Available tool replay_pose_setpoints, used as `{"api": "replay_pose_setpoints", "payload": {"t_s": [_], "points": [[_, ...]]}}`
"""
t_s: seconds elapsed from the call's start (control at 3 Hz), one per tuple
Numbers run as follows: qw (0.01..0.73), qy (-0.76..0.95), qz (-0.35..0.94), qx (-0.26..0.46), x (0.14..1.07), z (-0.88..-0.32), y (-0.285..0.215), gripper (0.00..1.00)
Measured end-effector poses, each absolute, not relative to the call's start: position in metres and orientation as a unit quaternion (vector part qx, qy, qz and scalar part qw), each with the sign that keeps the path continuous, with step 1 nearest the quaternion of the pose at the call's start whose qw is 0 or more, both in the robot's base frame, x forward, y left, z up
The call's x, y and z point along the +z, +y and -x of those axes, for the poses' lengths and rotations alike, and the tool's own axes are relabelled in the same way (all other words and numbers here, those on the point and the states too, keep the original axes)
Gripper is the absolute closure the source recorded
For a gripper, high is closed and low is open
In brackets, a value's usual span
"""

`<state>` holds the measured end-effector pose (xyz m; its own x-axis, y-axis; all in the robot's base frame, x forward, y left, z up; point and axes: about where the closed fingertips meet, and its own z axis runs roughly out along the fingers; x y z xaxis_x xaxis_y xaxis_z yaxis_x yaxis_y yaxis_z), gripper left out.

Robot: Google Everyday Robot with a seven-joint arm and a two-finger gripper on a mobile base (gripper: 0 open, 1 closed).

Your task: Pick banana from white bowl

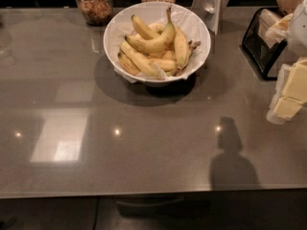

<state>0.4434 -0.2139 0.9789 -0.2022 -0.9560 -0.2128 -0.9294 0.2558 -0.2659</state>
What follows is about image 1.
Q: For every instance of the white bowl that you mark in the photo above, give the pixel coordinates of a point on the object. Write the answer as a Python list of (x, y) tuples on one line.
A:
[(114, 32)]

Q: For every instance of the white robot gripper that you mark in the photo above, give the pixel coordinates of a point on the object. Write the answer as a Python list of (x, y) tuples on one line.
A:
[(298, 29)]

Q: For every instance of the bottom left edge banana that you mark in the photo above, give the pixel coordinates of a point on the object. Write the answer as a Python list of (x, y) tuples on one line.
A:
[(127, 64)]

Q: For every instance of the black napkin holder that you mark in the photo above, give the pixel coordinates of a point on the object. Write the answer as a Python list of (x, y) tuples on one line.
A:
[(262, 58)]

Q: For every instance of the white stand behind bowl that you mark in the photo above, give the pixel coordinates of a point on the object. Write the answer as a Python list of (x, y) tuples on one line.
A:
[(210, 12)]

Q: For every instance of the glass jar with brown cereal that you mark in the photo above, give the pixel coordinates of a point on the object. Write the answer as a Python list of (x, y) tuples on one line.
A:
[(96, 12)]

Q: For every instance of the white napkins in holder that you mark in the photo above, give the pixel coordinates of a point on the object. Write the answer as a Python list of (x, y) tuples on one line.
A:
[(267, 18)]

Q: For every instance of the curved top banana with stem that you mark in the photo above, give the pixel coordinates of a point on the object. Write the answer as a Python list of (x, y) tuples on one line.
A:
[(154, 45)]

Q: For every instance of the long lower left banana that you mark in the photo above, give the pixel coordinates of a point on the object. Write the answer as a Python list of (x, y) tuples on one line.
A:
[(140, 61)]

